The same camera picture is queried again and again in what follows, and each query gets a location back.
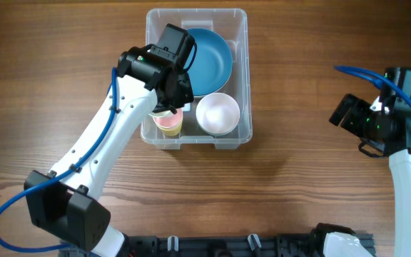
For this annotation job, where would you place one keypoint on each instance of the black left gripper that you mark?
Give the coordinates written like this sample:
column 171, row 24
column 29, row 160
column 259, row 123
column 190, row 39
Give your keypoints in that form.
column 172, row 95

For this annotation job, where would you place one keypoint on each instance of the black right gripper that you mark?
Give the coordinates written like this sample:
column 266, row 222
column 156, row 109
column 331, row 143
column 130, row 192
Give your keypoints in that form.
column 345, row 115

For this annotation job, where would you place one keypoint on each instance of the cream cup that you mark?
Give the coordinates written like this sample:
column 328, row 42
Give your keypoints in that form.
column 161, row 114

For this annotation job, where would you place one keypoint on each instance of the pink cup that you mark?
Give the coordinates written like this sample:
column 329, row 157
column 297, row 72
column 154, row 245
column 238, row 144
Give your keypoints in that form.
column 170, row 121

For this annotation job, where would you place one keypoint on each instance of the yellow cup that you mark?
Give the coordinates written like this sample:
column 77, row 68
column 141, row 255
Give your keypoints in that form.
column 171, row 131

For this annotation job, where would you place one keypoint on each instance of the dark blue bowl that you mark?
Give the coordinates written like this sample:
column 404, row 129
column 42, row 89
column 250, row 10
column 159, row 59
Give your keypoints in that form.
column 213, row 63

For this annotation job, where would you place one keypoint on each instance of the pink small bowl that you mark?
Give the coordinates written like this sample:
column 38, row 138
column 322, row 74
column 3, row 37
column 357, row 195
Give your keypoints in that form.
column 218, row 112

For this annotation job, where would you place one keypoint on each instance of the mint green small bowl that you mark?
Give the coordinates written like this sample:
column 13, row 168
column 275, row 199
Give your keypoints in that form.
column 222, row 133

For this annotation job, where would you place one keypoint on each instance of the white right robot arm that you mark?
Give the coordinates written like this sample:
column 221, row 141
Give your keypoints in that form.
column 398, row 150

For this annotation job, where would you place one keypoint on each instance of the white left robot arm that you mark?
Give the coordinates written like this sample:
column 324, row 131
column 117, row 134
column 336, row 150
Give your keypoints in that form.
column 64, row 202

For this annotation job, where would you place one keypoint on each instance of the clear plastic storage container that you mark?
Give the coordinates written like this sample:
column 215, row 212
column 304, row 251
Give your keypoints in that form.
column 232, row 25

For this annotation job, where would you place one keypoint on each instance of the white paper label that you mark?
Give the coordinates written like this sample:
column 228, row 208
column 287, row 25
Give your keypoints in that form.
column 187, row 107

